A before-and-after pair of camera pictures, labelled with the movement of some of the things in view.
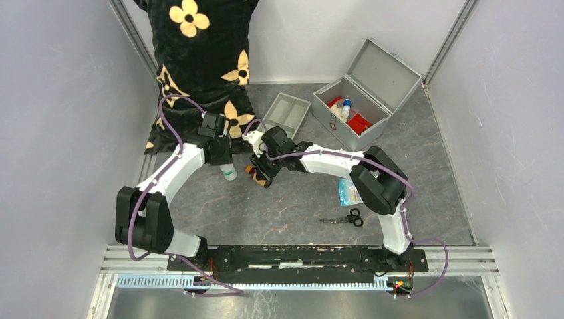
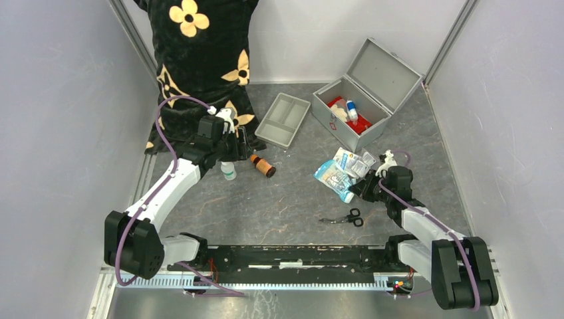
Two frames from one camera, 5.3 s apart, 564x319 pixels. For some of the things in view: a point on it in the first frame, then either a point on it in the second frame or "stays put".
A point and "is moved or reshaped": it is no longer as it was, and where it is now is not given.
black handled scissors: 353,216 stays put
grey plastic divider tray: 286,112 stays put
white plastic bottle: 229,171 stays put
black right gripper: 263,171 -> 362,187
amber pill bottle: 251,169 is moved or reshaped
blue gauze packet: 348,193 is moved or reshaped
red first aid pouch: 358,123 stays put
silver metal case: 358,107 stays put
